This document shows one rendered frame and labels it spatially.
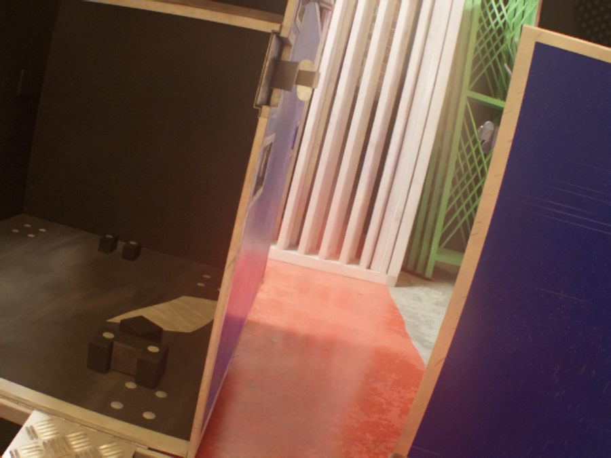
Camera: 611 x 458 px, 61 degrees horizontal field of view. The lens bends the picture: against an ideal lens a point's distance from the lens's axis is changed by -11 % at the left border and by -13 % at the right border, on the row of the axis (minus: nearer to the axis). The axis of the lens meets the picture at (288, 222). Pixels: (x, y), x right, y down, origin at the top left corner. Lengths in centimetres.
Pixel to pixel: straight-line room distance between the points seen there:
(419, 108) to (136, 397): 204
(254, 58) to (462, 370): 114
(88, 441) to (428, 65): 228
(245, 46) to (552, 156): 110
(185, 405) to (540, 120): 78
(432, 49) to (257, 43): 121
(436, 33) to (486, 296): 198
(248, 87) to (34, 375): 108
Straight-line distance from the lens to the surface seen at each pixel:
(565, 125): 92
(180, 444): 96
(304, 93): 82
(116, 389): 107
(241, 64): 176
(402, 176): 272
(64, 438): 94
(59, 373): 109
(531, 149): 92
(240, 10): 179
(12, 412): 103
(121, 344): 110
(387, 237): 275
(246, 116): 175
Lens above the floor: 74
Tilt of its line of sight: 12 degrees down
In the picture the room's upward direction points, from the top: 14 degrees clockwise
